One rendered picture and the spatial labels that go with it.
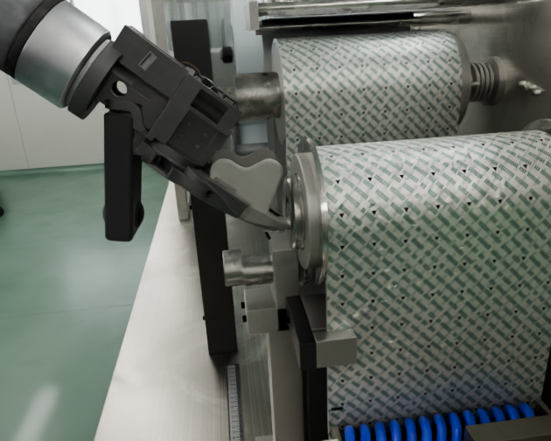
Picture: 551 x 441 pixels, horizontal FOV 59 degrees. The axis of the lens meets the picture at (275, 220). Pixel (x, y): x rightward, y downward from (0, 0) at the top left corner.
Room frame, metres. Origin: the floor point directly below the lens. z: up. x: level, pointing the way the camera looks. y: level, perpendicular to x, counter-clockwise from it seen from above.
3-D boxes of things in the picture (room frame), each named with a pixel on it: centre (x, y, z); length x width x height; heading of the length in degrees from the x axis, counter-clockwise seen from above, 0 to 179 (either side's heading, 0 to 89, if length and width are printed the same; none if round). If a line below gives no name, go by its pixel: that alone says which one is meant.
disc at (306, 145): (0.46, -0.04, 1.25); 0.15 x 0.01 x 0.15; 6
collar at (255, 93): (0.71, 0.02, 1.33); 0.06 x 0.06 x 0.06; 6
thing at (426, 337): (0.42, -0.16, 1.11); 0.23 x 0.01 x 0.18; 96
